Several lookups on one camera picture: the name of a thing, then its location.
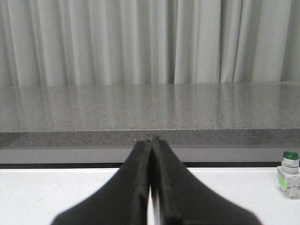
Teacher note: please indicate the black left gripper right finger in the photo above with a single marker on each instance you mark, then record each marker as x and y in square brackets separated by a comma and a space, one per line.
[179, 198]

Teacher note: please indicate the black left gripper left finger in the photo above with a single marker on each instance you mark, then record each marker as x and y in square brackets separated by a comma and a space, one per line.
[123, 200]

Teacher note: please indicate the grey pleated curtain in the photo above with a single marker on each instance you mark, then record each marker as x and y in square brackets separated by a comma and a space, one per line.
[106, 42]

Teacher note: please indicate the green pushbutton switch white body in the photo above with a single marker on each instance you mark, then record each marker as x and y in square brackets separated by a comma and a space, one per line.
[288, 174]

